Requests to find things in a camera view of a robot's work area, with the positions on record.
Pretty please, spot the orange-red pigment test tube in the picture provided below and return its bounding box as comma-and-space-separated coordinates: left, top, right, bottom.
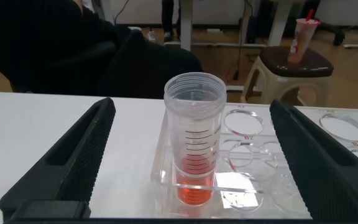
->
163, 72, 227, 207

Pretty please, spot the white double desk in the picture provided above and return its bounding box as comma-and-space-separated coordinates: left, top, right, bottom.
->
163, 0, 291, 51

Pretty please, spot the black bag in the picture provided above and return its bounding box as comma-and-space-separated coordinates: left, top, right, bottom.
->
98, 29, 203, 100

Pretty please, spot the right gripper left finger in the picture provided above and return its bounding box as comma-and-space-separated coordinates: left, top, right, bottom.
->
0, 96, 117, 224

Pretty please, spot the drink cup red straw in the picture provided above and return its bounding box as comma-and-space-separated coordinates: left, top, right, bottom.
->
287, 8, 321, 64

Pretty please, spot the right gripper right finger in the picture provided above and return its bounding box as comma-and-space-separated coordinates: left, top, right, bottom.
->
269, 99, 358, 222

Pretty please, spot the person in black sweater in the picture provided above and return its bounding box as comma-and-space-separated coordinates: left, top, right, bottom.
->
0, 0, 119, 94

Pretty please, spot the clear acrylic tube rack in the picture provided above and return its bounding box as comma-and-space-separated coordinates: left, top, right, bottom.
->
150, 104, 358, 220

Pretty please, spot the beige stool brown seat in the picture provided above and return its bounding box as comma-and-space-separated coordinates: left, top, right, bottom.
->
241, 45, 335, 106

